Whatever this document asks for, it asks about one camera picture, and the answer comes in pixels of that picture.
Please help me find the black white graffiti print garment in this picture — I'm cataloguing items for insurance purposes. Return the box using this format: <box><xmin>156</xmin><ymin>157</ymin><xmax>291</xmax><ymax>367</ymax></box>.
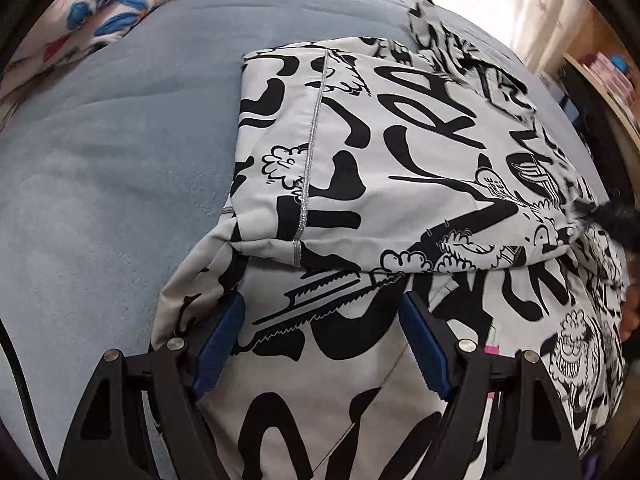
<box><xmin>152</xmin><ymin>2</ymin><xmax>626</xmax><ymax>479</ymax></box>

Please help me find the person's right hand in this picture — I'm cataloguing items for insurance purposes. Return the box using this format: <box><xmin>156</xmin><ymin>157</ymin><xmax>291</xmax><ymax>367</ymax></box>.
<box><xmin>620</xmin><ymin>296</ymin><xmax>640</xmax><ymax>341</ymax></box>

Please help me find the pink boxes stack on shelf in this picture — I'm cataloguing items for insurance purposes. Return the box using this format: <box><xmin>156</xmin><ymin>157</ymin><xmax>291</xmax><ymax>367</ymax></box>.
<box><xmin>584</xmin><ymin>52</ymin><xmax>634</xmax><ymax>102</ymax></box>

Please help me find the wooden shelf unit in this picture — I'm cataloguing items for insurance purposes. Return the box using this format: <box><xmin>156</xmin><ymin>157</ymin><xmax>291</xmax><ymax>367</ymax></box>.
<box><xmin>542</xmin><ymin>6</ymin><xmax>639</xmax><ymax>164</ymax></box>

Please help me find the blue-grey fleece bed blanket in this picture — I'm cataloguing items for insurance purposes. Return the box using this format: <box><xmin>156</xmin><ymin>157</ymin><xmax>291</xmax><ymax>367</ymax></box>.
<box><xmin>1</xmin><ymin>0</ymin><xmax>605</xmax><ymax>479</ymax></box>

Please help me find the floral pink blue quilt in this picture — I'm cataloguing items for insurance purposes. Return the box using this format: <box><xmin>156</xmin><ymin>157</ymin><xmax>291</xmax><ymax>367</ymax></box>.
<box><xmin>0</xmin><ymin>0</ymin><xmax>177</xmax><ymax>101</ymax></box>

